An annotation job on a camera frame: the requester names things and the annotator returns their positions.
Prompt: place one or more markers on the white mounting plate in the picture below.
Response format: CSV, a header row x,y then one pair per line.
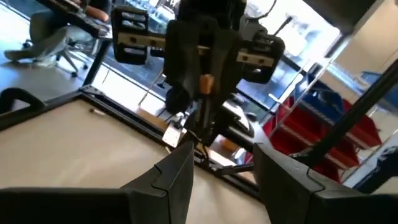
x,y
171,135

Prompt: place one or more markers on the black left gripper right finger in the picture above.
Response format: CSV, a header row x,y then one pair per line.
x,y
295,202

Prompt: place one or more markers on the metal shelf rack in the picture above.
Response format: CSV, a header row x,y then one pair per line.
x,y
303,93

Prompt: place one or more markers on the small cylindrical battery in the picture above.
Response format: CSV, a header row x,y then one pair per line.
x,y
206,84

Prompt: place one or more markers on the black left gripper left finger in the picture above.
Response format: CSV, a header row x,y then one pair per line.
x,y
149,205

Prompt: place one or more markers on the person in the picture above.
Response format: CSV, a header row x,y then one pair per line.
x,y
40,28

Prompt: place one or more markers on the red storage bin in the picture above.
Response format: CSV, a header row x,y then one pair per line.
x,y
339,158
289,127
367,130

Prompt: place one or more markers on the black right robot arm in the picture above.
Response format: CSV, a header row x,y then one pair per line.
x,y
211,7

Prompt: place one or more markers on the grey wheeled equipment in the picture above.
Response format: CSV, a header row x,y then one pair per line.
x,y
71,62

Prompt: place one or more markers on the blue storage bin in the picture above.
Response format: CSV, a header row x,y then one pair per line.
x,y
379,84
323,99

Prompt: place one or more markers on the lone silver AAA battery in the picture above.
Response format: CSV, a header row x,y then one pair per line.
x,y
97,111

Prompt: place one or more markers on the dark side desk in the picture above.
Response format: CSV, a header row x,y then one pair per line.
x,y
90,26

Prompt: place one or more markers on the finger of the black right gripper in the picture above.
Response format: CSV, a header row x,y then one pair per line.
x,y
182,62
227,62

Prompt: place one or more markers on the person's shoe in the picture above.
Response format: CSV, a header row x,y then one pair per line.
x,y
15,55

